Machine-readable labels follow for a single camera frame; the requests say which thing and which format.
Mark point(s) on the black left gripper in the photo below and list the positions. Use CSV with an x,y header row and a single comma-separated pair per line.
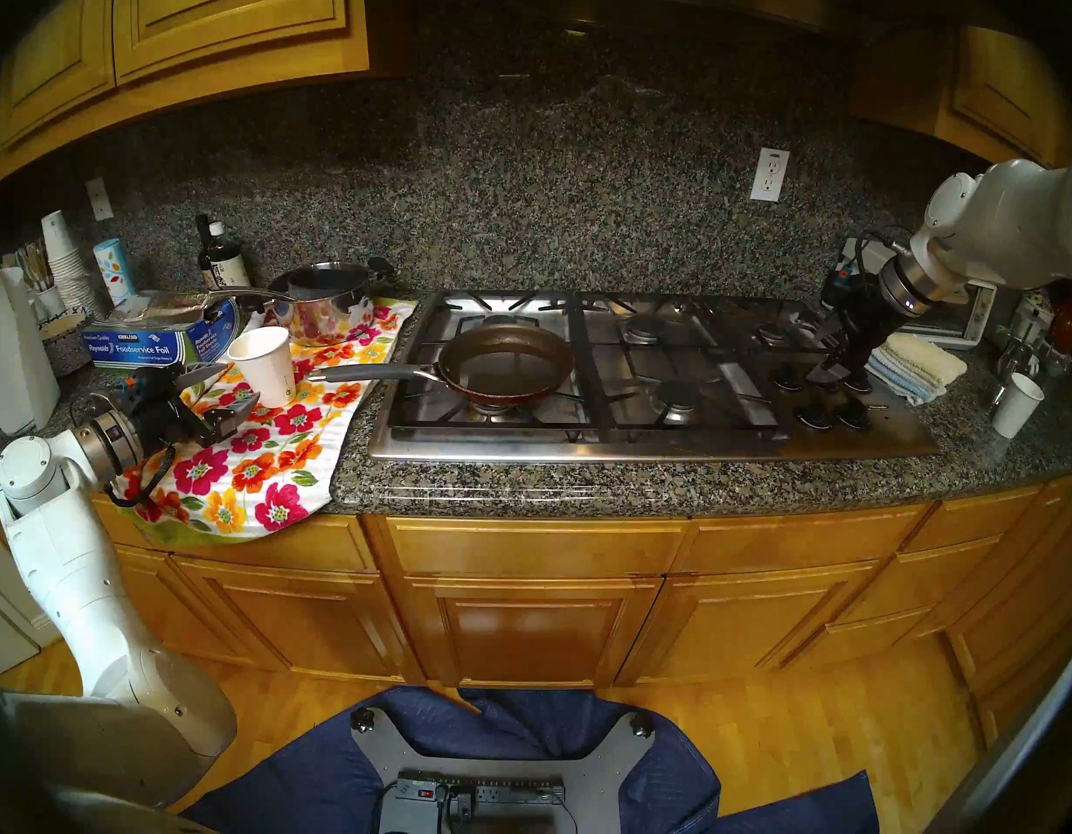
x,y
158,411

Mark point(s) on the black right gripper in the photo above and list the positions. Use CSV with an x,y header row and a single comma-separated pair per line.
x,y
861,315

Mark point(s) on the large black stove knob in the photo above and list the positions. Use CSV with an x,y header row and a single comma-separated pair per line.
x,y
853,417
816,417

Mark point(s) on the white paper cup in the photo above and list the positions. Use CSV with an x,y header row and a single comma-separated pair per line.
x,y
265,367
1016,404

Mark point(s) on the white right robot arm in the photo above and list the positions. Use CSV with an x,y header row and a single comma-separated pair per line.
x,y
1013,224

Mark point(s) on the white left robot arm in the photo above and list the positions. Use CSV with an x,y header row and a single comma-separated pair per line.
x,y
84,580

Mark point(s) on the small black stove knob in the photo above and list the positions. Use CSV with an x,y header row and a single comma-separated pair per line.
x,y
788,378

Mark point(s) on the stainless steel pot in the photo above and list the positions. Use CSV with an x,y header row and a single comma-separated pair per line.
x,y
327,307

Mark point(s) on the leaf patterned blue cup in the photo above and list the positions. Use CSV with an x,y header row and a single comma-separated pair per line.
x,y
114,269

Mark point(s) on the white utensil holder cup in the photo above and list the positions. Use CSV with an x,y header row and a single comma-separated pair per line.
x,y
45,301

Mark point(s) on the black gas stove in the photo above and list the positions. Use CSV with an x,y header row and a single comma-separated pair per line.
x,y
640,446

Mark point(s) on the small black burner grate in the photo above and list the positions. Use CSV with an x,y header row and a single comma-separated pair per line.
x,y
796,328

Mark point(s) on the folded dishcloth stack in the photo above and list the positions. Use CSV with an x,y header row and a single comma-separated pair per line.
x,y
922,367

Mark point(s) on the floral kitchen towel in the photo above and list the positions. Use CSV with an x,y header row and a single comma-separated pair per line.
x,y
267,467

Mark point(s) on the blue foil sheets box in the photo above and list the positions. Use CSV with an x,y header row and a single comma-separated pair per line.
x,y
145,346

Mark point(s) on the dark bottle white cap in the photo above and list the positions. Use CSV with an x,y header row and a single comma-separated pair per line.
x,y
229,263

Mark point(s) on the white toaster oven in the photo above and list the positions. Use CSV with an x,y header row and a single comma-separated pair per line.
x,y
961,320

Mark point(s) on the black glass bottle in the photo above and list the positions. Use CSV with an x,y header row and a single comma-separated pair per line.
x,y
204,250

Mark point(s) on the dark patterned basket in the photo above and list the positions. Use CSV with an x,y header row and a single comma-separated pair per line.
x,y
62,346

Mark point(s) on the stack of paper cups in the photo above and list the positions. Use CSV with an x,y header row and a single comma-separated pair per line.
x,y
62,259

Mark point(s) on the white paper towel roll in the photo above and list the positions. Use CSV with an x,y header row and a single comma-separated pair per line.
x,y
15,354

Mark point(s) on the large black burner grate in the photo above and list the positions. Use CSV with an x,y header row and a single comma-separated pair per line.
x,y
588,380
623,354

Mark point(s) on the dark nonstick frying pan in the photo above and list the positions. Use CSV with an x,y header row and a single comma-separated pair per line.
x,y
505,363

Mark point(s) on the wooden base cabinets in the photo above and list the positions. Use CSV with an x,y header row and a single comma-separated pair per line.
x,y
536,598

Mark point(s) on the blue blanket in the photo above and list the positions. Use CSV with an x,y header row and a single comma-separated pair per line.
x,y
301,789

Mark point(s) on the grey power strip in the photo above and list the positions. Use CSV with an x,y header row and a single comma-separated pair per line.
x,y
492,790

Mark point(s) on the white wall power outlet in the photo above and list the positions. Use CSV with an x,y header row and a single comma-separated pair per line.
x,y
769,175

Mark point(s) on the white wall switch plate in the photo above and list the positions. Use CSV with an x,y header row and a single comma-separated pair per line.
x,y
99,200

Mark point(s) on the wooden wall cabinet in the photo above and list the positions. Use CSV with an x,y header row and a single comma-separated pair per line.
x,y
171,24
996,94

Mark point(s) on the black base plate knob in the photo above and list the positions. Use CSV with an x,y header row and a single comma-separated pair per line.
x,y
362,719
643,723

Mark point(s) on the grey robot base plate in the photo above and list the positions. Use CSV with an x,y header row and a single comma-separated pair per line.
x,y
371,754

